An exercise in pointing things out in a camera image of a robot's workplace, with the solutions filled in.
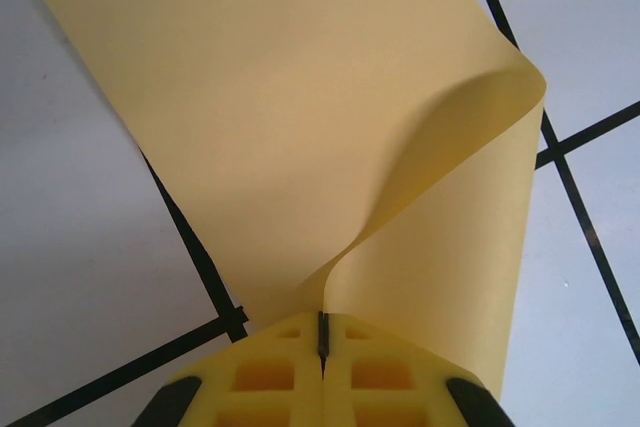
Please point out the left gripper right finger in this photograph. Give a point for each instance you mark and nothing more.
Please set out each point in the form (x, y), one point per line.
(380, 377)

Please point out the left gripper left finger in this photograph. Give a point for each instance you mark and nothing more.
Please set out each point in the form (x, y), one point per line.
(270, 377)

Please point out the yellow paper sheet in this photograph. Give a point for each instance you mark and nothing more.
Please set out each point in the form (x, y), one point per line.
(250, 97)

